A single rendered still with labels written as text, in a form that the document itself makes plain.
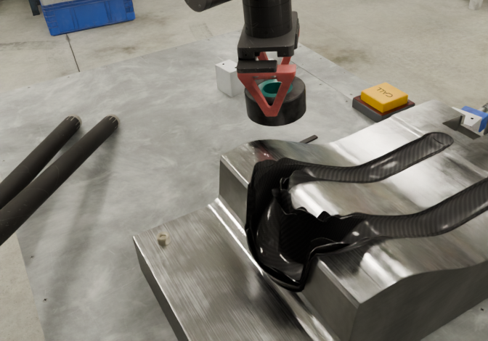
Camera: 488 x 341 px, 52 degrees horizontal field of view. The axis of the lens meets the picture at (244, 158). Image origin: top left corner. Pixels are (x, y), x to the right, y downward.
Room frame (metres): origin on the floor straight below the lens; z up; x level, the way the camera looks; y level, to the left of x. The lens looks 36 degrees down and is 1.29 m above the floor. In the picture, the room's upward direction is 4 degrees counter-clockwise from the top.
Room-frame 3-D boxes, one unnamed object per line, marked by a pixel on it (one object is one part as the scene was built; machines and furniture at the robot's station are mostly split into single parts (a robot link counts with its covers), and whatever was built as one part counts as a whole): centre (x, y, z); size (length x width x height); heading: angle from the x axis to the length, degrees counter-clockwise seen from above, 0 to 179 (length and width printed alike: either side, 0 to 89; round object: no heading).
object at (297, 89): (0.58, -0.05, 0.96); 0.08 x 0.08 x 0.04
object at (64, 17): (3.58, 1.06, 0.11); 0.61 x 0.41 x 0.22; 111
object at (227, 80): (0.93, -0.02, 0.83); 0.13 x 0.05 x 0.05; 126
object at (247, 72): (0.55, -0.04, 1.00); 0.07 x 0.07 x 0.09; 80
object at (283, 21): (0.57, -0.04, 1.08); 0.10 x 0.07 x 0.07; 170
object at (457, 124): (0.58, -0.32, 0.87); 0.05 x 0.05 x 0.04; 27
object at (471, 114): (0.70, -0.39, 0.83); 0.13 x 0.05 x 0.05; 131
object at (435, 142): (0.43, -0.16, 0.92); 0.35 x 0.16 x 0.09; 117
